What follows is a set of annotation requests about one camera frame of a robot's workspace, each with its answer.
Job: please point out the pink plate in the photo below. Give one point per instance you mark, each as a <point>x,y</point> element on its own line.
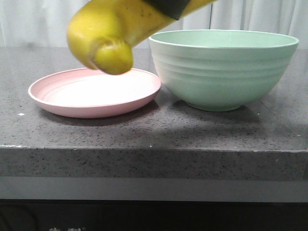
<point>86,93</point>

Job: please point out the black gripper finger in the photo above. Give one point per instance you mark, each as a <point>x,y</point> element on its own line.
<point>170,8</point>

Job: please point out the yellow banana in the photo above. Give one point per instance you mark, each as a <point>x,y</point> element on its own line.
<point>102,33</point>

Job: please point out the green bowl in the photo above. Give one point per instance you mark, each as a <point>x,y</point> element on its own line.
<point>221,70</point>

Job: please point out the white curtain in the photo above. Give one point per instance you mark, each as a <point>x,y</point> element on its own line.
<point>43,23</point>

